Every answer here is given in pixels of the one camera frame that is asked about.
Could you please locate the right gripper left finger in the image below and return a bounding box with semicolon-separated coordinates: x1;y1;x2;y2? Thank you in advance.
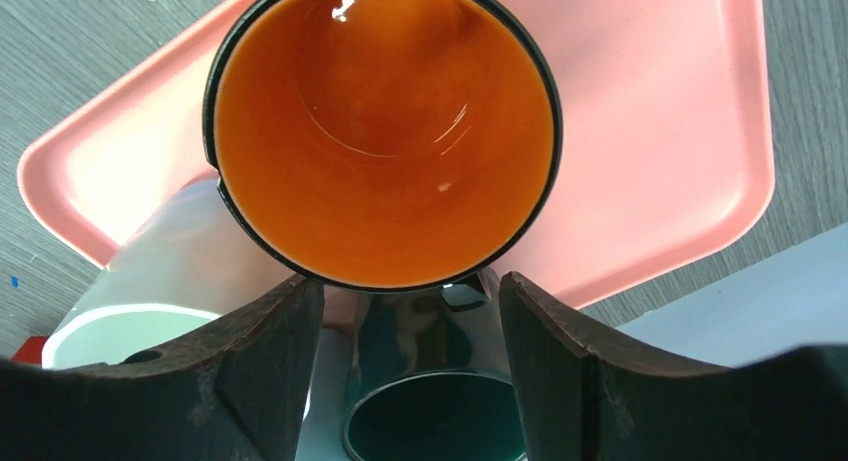
1;275;324;460

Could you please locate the dark green ceramic mug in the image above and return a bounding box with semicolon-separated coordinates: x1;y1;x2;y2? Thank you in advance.
341;269;527;460

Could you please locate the pink plastic tray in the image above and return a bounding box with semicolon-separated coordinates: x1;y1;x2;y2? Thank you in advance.
18;0;775;308

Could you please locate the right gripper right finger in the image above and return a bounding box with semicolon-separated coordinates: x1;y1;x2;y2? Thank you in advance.
499;272;847;460

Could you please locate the white ceramic mug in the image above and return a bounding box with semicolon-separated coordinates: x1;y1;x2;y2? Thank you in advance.
41;180;292;369

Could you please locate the colourful cube block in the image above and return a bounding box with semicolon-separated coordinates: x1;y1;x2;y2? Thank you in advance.
12;336;48;366

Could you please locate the orange ceramic mug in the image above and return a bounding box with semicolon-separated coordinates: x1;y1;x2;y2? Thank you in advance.
202;0;564;292

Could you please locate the light blue ceramic mug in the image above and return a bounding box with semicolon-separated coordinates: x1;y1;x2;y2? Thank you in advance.
295;329;352;461

